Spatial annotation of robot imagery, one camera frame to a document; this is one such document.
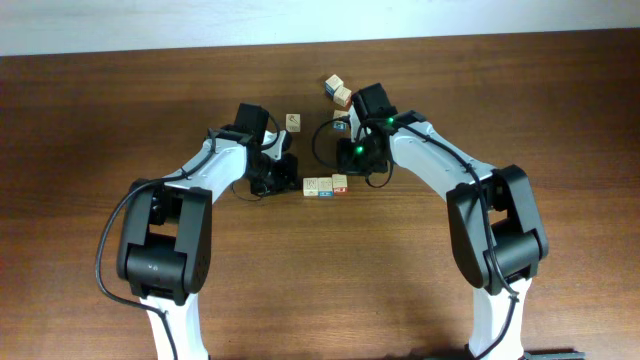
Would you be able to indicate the lone wooden block red drawing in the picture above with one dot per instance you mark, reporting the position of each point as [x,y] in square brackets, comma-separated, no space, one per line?
[293,123]

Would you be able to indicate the wooden block red U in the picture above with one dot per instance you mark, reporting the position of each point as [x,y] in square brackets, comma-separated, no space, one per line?
[339,183]

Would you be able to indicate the wooden block blue front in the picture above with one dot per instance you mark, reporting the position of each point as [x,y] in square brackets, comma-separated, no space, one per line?
[340,120]

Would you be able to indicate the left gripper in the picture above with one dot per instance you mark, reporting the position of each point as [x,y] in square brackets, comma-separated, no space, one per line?
[288,180]

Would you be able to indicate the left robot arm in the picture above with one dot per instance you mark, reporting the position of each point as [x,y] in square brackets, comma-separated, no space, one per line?
[165,245]

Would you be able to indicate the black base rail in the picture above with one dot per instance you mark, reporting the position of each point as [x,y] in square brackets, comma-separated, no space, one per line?
[572,355]

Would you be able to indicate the wooden block shell drawing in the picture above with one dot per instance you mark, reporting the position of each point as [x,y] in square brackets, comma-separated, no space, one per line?
[310,187]

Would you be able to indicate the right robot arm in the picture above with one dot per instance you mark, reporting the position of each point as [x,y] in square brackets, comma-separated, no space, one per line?
[497,235]

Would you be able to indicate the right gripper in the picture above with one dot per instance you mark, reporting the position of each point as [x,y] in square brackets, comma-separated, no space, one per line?
[347,160]

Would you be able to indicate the wooden block blue side top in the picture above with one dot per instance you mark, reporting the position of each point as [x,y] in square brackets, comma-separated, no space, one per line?
[332,84]

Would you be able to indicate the wooden block red letter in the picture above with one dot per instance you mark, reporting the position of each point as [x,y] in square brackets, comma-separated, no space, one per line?
[342,96]

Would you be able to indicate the wooden block blue side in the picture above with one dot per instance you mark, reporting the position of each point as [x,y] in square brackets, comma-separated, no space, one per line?
[325,187]
[332,84]

